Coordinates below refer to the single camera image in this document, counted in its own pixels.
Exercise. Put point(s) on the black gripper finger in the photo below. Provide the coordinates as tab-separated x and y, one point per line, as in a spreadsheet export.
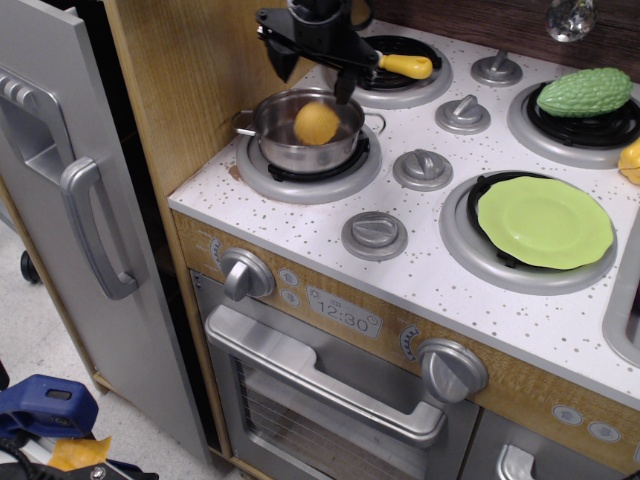
345	84
284	57

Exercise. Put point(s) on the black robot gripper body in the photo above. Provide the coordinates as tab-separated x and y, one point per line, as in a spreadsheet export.
326	32

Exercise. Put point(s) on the back left stove burner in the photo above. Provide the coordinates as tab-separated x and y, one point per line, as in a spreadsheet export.
391	91

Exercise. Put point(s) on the stove burner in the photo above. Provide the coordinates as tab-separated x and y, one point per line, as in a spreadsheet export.
590	143
391	91
470	246
310	189

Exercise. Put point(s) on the front left stove burner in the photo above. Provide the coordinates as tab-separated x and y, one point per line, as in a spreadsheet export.
310	189

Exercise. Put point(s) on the front right stove burner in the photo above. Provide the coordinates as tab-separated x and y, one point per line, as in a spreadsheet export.
470	246

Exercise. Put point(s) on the back right stove burner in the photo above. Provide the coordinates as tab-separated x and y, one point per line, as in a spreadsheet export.
590	143

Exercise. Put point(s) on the small steel pot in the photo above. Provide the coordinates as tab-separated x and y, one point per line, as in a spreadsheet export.
271	123

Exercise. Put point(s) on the silver stovetop knob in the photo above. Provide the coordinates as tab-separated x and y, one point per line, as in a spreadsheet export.
498	70
374	236
422	170
463	117

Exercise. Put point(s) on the silver stovetop knob rear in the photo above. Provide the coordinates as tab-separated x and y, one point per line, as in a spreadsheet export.
498	70

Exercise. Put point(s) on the silver stovetop knob front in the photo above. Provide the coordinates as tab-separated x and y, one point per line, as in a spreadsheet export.
374	236

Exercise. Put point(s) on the left silver oven dial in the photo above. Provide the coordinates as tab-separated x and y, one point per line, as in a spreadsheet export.
246	275

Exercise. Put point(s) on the silver oven dial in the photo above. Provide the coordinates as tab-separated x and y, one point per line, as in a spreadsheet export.
246	275
450	371

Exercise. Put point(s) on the oven clock display panel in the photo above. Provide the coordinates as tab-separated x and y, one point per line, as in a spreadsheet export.
344	312

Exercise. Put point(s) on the glass faucet knob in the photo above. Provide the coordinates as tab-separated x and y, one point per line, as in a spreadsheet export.
569	21

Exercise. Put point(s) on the light green plastic plate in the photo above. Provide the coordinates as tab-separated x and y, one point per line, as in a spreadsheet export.
545	222

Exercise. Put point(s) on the green toy bitter gourd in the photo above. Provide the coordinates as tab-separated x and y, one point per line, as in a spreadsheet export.
586	93

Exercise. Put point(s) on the grey toy fridge door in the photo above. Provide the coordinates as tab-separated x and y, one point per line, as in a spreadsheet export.
69	155

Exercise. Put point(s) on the yellow toy pepper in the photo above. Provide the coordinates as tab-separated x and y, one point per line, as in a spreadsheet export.
629	162

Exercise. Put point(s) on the right silver oven dial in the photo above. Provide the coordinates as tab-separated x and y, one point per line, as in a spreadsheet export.
450	371

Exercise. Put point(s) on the silver oven door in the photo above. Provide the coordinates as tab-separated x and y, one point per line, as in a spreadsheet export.
300	403

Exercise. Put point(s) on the black caster wheel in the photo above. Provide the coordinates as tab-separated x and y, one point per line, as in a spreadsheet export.
28	269

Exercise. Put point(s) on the silver sink rim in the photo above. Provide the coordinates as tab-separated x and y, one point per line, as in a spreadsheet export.
621	323

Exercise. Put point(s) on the lower right cabinet door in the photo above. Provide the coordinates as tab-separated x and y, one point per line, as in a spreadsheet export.
502	449

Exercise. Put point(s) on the blue clamp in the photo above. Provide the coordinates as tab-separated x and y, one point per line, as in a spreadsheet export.
48	407

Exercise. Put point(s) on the orange tape piece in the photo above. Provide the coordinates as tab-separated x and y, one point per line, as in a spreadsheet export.
71	454

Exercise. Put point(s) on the yellow handled spatula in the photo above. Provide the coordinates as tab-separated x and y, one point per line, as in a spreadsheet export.
414	67

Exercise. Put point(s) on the silver fridge door handle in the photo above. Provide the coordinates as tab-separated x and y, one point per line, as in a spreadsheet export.
104	218

